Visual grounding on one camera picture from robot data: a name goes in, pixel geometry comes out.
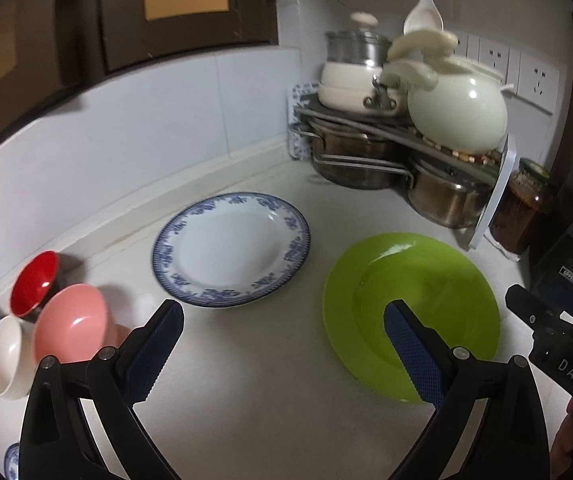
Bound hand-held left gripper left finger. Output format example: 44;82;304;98
18;299;186;480

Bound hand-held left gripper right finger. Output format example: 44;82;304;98
384;299;552;480

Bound green plate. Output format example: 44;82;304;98
323;232;501;405

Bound pink bowl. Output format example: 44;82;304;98
33;284;132;365

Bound blue-patterned white plate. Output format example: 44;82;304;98
152;191;312;309

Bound red and black bowl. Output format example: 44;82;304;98
9;251;62;318

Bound white bowl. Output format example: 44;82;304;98
0;316;42;401

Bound person's right hand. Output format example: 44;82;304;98
551;399;573;480

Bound black knife block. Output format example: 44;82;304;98
529;145;573;301

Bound glass jar of sauce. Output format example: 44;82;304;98
489;158;555;261

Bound white pot rack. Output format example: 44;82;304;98
286;82;517;251

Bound small steel pot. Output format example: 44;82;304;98
407;157;495;229

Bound wooden beaded trivet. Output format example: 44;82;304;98
417;130;492;166

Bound blue-patterned small dish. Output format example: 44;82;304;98
5;442;21;478

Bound large steel pot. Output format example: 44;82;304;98
289;117;412;191

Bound cream ceramic pot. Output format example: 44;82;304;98
381;57;515;153

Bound cream saucepan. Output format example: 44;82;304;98
317;61;407;111

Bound cream pot lid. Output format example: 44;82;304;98
387;29;460;61

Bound steel steamer with glass lid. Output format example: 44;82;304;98
325;11;392;68

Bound brown wooden window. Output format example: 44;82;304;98
0;0;280;161

